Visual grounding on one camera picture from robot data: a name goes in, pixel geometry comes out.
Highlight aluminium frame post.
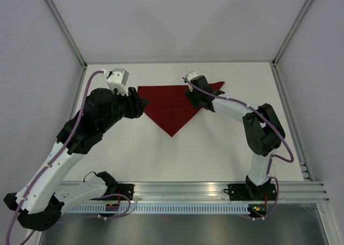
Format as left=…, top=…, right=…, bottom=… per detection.
left=270, top=0, right=315, bottom=67
left=43, top=0, right=87, bottom=69

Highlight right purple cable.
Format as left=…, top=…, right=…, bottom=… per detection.
left=182, top=77, right=295, bottom=222

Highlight aluminium mounting rail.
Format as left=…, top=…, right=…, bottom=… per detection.
left=58, top=181, right=330, bottom=204

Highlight left aluminium frame post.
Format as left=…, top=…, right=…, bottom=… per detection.
left=43, top=0, right=87, bottom=69

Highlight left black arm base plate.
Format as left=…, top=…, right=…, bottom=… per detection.
left=115, top=183, right=135, bottom=200

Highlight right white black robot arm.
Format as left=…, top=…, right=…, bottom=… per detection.
left=183, top=72, right=285, bottom=200

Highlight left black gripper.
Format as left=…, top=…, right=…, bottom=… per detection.
left=99, top=87, right=149, bottom=134

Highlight right aluminium frame post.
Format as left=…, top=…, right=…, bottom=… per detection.
left=270, top=0, right=315, bottom=67

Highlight rear aluminium frame bar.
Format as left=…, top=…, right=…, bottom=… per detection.
left=85, top=59, right=274, bottom=65

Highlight white slotted cable duct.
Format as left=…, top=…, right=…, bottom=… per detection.
left=68, top=203, right=266, bottom=215

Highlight dark red cloth napkin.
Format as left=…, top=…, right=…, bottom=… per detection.
left=137, top=81, right=225, bottom=138

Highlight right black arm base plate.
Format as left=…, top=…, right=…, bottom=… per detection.
left=224, top=183, right=277, bottom=201

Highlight purple cable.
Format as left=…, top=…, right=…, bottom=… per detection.
left=5, top=69, right=132, bottom=245
left=182, top=77, right=295, bottom=222

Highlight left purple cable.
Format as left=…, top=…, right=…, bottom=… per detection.
left=5, top=69, right=132, bottom=245

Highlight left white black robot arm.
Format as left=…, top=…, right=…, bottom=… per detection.
left=4, top=87, right=148, bottom=232

